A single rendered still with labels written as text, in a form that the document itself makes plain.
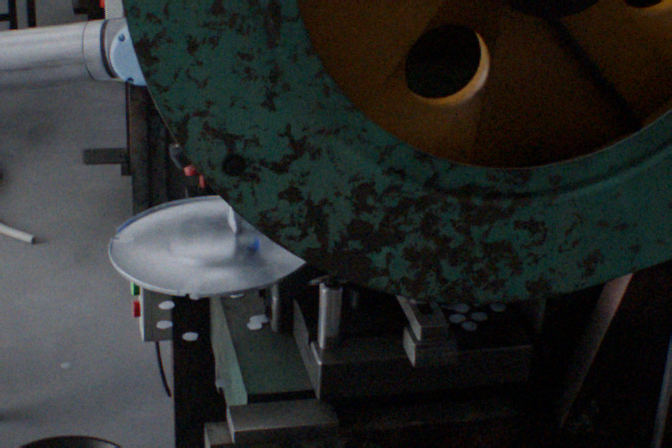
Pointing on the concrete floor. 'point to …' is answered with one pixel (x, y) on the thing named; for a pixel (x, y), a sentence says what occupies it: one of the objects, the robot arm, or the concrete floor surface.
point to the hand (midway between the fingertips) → (232, 224)
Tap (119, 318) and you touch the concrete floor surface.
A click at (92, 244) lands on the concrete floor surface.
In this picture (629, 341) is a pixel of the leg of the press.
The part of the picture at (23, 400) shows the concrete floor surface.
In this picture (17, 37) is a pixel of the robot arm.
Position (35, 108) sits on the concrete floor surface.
